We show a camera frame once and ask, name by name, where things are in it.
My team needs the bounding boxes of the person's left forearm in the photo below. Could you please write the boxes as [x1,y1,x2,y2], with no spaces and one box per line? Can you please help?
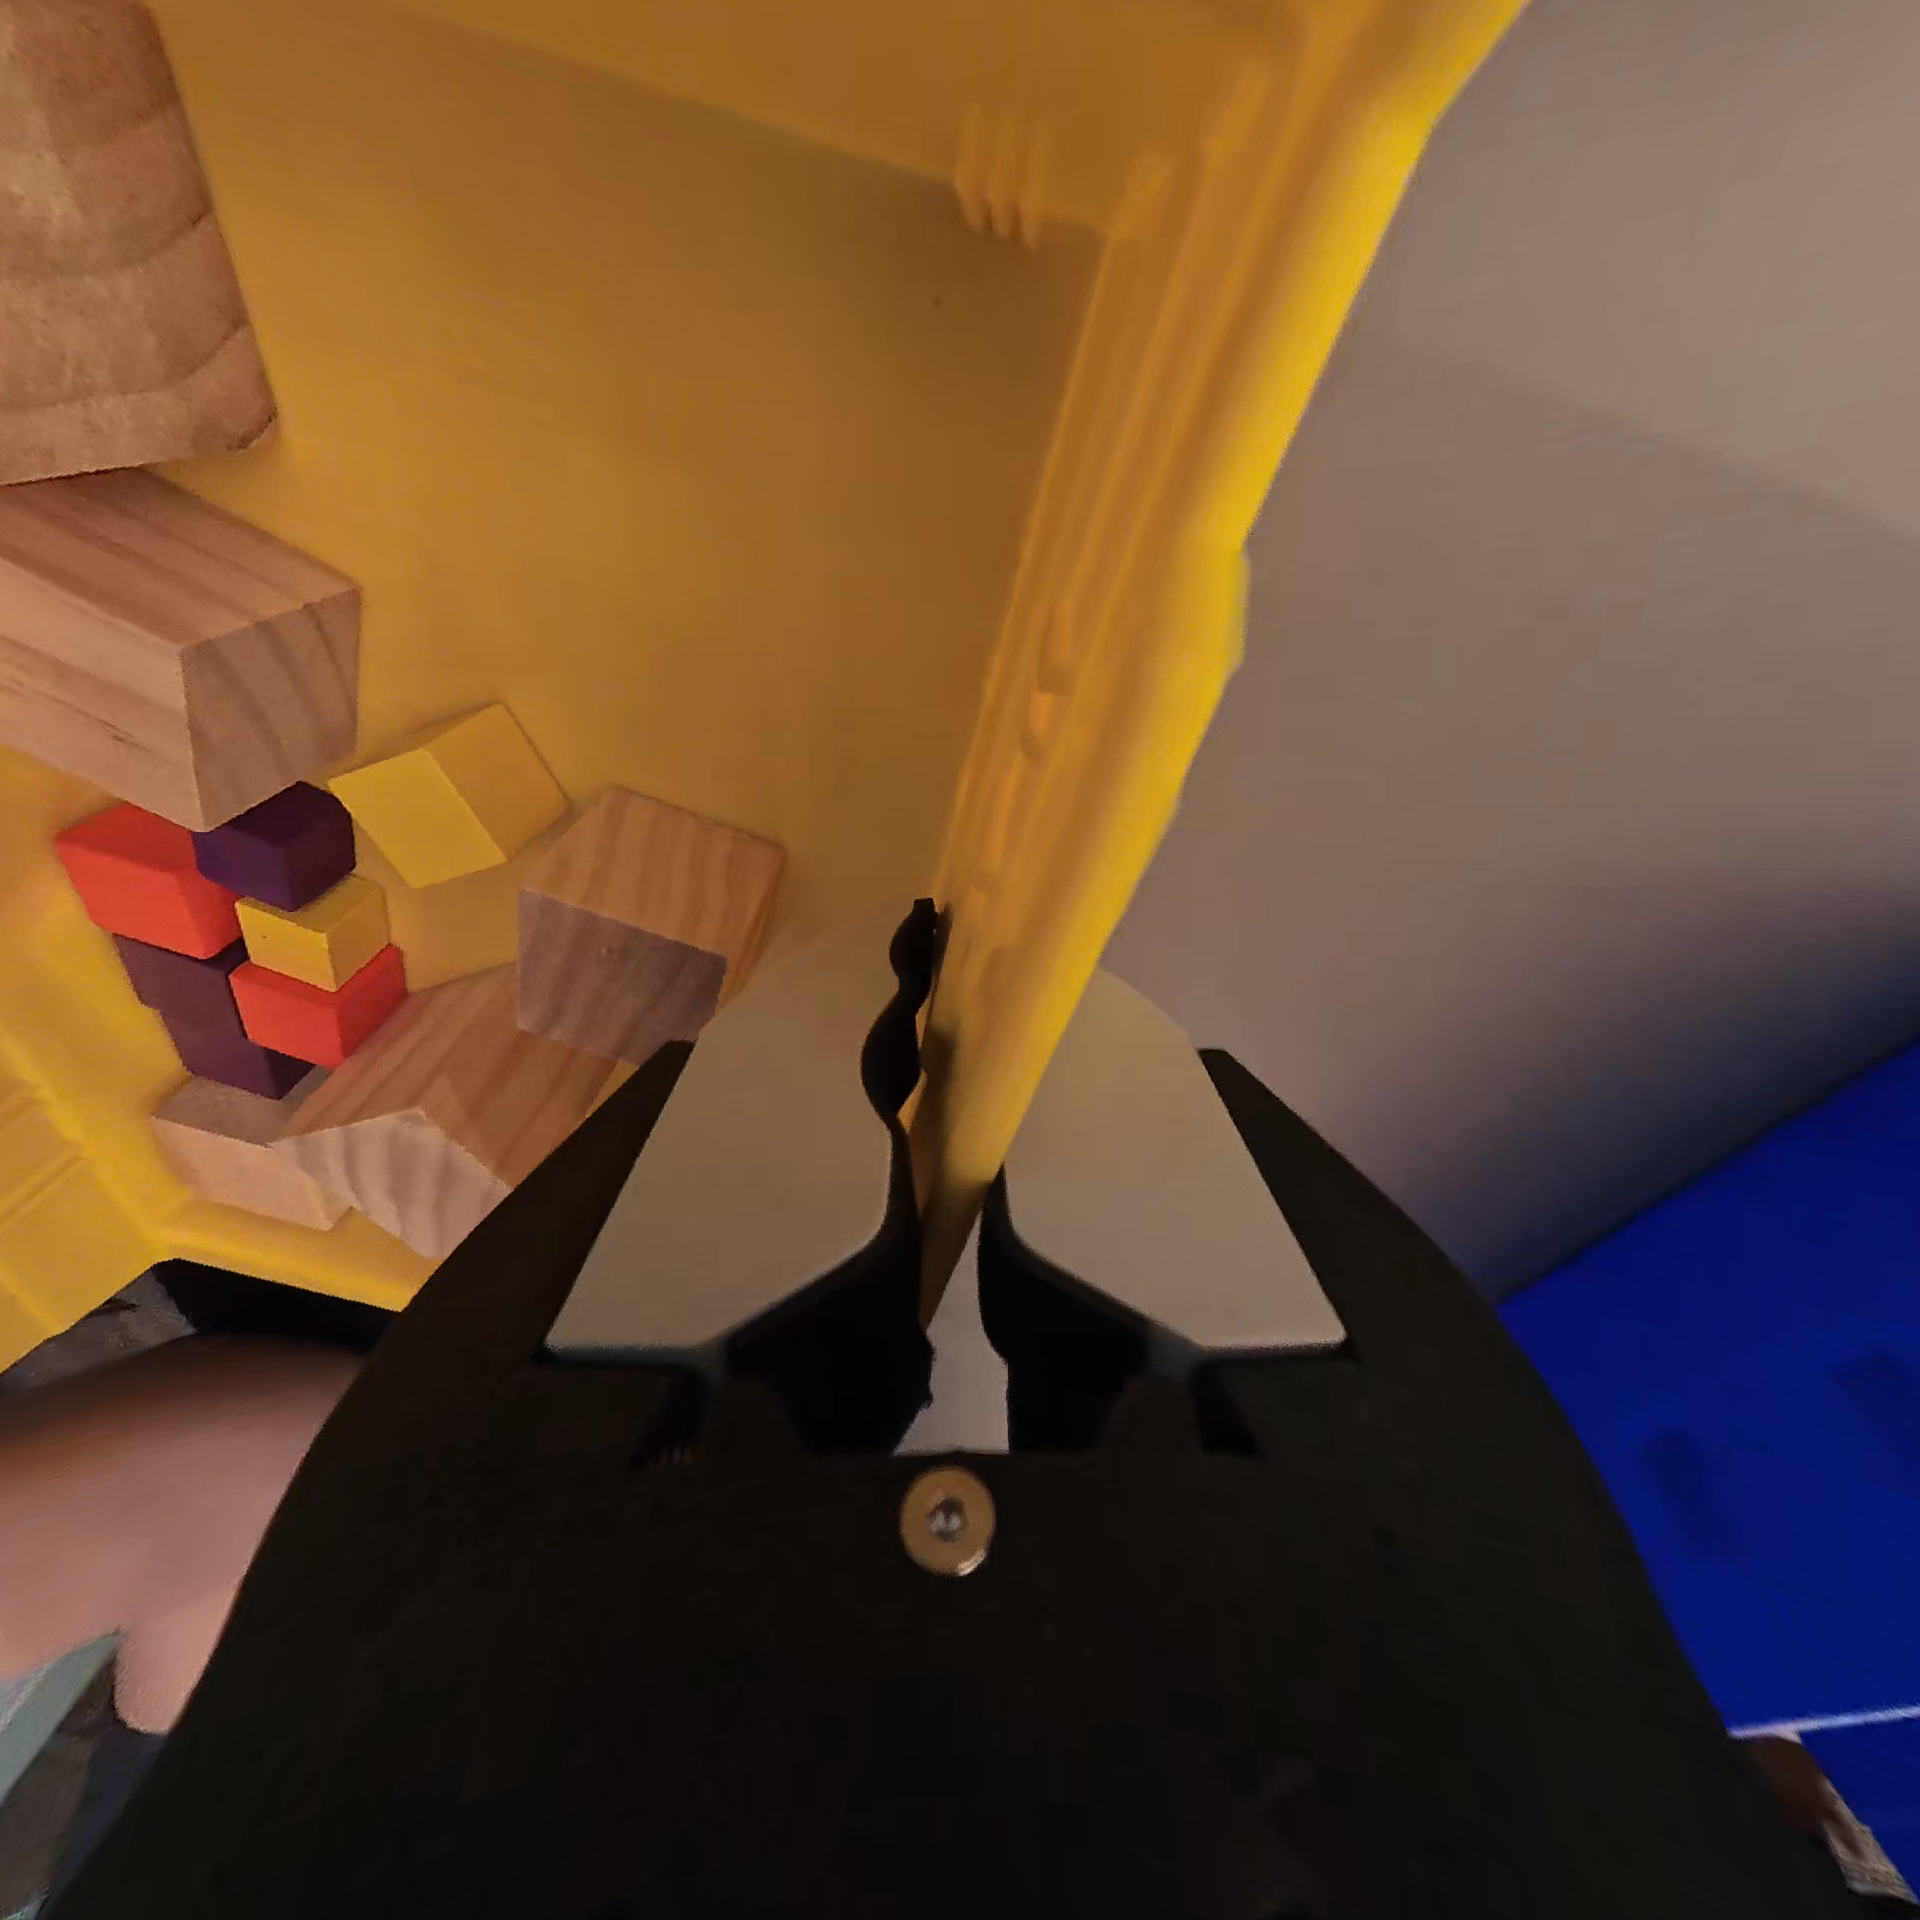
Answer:
[0,1335,368,1735]

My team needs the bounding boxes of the yellow plastic box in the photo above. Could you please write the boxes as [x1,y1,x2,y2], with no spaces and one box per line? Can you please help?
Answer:
[0,0,1525,1366]

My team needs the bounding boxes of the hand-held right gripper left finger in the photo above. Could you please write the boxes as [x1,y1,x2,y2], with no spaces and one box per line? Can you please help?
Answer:
[546,901,947,1433]

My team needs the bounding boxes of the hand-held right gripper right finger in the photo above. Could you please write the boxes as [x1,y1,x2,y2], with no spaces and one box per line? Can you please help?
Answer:
[984,971,1346,1433]

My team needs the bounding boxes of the pile of wooden cubes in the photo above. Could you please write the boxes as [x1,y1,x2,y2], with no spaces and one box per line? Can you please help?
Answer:
[0,0,787,1261]

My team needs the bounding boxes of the blue plastic box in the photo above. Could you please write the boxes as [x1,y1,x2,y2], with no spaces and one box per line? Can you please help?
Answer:
[1499,1043,1920,1862]

